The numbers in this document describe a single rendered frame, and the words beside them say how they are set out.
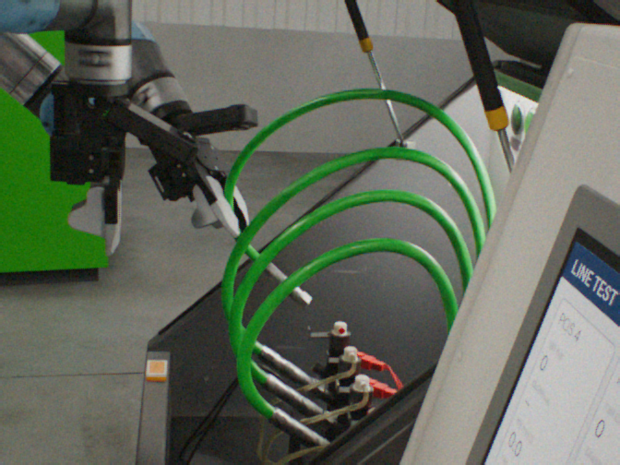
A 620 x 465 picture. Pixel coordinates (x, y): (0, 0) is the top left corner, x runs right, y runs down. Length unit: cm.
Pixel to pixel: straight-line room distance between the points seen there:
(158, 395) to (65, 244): 314
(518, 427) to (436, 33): 741
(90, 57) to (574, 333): 65
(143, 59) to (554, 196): 79
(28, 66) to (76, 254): 331
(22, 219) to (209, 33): 349
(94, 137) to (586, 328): 66
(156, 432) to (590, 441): 81
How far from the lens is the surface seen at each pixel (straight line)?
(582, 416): 61
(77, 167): 111
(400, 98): 120
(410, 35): 795
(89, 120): 112
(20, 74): 126
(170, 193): 132
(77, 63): 109
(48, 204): 445
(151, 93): 135
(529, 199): 77
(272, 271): 130
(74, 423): 334
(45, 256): 452
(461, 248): 103
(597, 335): 62
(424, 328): 159
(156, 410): 137
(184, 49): 756
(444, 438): 81
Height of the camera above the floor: 159
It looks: 17 degrees down
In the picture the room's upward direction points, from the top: 4 degrees clockwise
